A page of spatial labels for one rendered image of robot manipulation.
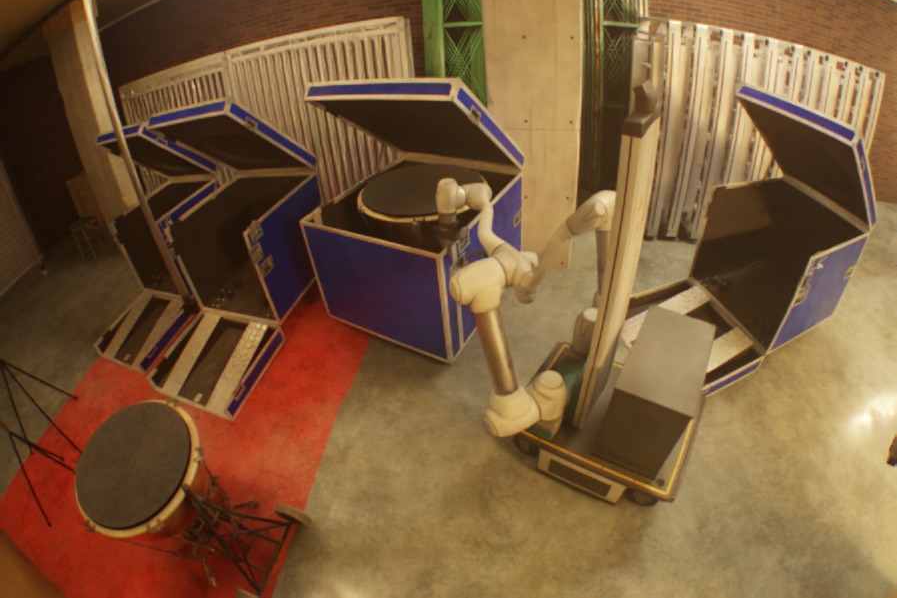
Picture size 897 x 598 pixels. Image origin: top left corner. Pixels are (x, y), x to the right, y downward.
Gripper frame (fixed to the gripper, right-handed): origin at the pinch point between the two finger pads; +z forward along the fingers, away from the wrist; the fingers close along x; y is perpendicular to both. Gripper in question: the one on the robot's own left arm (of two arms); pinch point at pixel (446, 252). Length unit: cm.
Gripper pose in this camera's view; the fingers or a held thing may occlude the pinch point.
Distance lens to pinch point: 212.8
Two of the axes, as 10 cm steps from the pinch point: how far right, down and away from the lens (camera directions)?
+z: -0.1, 9.0, 4.3
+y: -4.9, 3.7, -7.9
